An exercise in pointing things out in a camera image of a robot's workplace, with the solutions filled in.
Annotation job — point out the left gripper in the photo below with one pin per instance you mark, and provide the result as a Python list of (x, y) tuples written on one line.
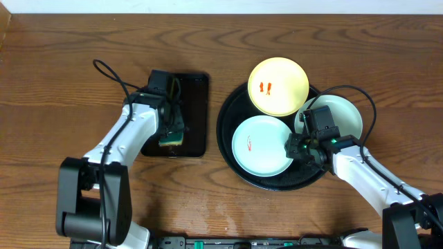
[(174, 115)]

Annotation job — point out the green yellow sponge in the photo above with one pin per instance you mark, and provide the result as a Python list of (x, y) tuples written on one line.
[(173, 138)]

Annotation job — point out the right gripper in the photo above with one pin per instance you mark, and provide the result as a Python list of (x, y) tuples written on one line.
[(291, 145)]

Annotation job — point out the black rectangular tray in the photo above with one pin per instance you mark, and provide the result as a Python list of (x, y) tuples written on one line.
[(194, 109)]

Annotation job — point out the yellow plate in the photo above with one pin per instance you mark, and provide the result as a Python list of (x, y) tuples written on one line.
[(278, 86)]

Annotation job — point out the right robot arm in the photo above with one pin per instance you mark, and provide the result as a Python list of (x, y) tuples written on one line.
[(410, 218)]

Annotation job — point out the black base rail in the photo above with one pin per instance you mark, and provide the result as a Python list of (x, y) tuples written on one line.
[(186, 243)]

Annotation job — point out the light green plate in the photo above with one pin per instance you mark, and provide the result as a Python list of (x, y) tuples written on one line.
[(258, 146), (346, 116)]

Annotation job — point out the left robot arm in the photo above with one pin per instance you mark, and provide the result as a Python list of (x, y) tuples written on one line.
[(94, 203)]

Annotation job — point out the black round tray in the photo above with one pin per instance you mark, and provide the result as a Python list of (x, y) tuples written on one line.
[(236, 109)]

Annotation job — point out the light green plate front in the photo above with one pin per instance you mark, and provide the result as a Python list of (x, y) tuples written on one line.
[(258, 146)]

